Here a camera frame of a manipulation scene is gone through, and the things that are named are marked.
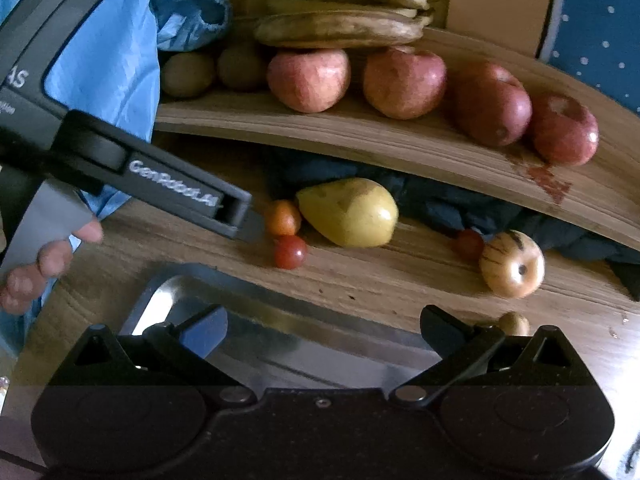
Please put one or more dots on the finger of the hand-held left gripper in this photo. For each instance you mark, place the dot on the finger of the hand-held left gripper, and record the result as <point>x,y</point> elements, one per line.
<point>250,226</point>

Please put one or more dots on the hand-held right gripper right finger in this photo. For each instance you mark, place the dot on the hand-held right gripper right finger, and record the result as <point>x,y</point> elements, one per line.
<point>444,329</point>

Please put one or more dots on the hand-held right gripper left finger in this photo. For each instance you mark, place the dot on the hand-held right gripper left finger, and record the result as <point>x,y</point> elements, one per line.
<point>206,324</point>

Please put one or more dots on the small orange tangerine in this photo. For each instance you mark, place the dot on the small orange tangerine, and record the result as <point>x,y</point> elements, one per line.
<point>283,218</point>

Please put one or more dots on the striped cream pepino melon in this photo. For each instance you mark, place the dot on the striped cream pepino melon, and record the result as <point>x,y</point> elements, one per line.
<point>512,266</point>

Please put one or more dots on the metal tray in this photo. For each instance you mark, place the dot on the metal tray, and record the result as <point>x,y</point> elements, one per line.
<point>300,345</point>

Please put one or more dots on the person's left hand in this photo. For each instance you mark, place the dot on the person's left hand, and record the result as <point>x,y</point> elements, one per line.
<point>55,260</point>

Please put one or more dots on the red cherry tomato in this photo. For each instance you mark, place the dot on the red cherry tomato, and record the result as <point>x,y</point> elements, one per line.
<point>290,252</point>
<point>468,245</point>

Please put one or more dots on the small brown round fruit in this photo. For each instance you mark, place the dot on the small brown round fruit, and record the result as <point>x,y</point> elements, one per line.
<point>514,324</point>

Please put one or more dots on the yellow pear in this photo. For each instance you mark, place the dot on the yellow pear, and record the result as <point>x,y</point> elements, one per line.
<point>350,212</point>

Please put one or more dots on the brown kiwi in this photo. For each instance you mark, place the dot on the brown kiwi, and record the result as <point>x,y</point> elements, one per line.
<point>187,75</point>
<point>242,67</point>

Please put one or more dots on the dark blue cloth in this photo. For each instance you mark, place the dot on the dark blue cloth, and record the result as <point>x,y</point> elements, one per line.
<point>450,200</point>

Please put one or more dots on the wooden shelf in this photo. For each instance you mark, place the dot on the wooden shelf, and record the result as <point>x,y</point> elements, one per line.
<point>350,135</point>

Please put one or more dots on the blue plastic shoe cover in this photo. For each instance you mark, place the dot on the blue plastic shoe cover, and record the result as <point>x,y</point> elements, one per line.
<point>195,5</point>

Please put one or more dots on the dark red apple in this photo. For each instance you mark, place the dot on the dark red apple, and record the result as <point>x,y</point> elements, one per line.
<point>492,105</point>

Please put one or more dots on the red apple with pale top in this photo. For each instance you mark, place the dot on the red apple with pale top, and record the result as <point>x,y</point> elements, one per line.
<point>565,130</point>

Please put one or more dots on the bunch of bananas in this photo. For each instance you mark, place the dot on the bunch of bananas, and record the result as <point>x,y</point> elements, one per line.
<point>490,0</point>

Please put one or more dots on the blue white-dotted cloth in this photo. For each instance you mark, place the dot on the blue white-dotted cloth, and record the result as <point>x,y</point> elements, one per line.
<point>600,20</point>

